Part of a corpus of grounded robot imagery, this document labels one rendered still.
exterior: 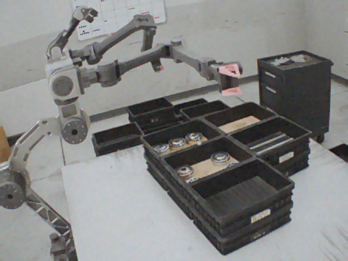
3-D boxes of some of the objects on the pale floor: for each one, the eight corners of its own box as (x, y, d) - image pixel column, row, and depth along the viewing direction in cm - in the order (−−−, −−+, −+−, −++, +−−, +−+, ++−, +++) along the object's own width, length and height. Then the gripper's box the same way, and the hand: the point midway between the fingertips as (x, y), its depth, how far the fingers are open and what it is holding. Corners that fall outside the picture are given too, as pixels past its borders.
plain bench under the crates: (143, 441, 133) (106, 376, 102) (86, 241, 271) (60, 167, 240) (397, 305, 173) (429, 218, 143) (266, 182, 311) (266, 109, 281)
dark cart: (283, 160, 340) (283, 70, 301) (260, 141, 379) (256, 58, 339) (328, 142, 355) (331, 60, 316) (303, 127, 394) (303, 50, 354)
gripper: (212, 89, 135) (231, 102, 121) (209, 61, 130) (228, 71, 117) (228, 85, 136) (248, 98, 123) (226, 58, 132) (246, 67, 118)
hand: (238, 85), depth 120 cm, fingers open, 6 cm apart
